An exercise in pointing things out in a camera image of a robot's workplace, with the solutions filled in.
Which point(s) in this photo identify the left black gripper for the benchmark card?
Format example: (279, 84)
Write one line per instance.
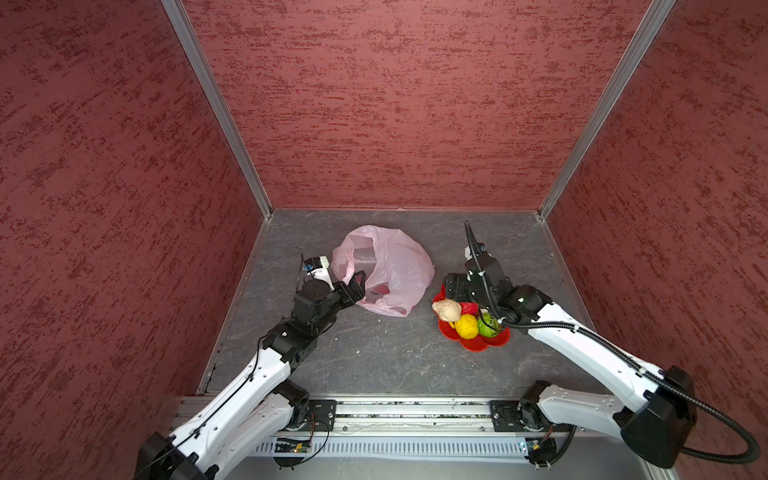
(358, 292)

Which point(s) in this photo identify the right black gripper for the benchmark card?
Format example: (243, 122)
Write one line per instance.
(456, 282)

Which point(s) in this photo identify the pink plastic bag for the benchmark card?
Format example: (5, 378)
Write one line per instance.
(398, 269)

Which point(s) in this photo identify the yellow fake lemon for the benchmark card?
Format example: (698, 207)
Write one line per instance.
(467, 327)

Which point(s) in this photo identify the green fake fruit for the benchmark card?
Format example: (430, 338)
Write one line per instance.
(488, 326)

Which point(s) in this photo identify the red flower-shaped plastic bowl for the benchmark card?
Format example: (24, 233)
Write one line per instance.
(478, 344)

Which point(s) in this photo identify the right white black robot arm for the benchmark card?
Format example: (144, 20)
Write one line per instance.
(653, 422)

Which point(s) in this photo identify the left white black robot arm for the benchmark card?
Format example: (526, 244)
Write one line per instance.
(261, 400)

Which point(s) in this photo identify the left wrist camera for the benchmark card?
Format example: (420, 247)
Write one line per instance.
(317, 268)

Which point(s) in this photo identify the aluminium mounting rail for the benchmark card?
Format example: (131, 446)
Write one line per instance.
(463, 416)

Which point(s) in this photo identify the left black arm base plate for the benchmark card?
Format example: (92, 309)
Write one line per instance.
(323, 412)

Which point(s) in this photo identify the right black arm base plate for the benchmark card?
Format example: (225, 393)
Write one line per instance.
(513, 416)

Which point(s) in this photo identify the perforated metal cable tray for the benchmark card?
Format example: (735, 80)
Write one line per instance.
(493, 449)

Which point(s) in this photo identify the right aluminium corner post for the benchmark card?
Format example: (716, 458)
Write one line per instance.
(645, 33)

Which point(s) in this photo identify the aluminium corner post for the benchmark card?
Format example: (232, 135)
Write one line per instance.
(193, 50)
(645, 33)

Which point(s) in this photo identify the left aluminium corner post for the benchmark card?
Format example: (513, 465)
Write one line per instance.
(193, 50)

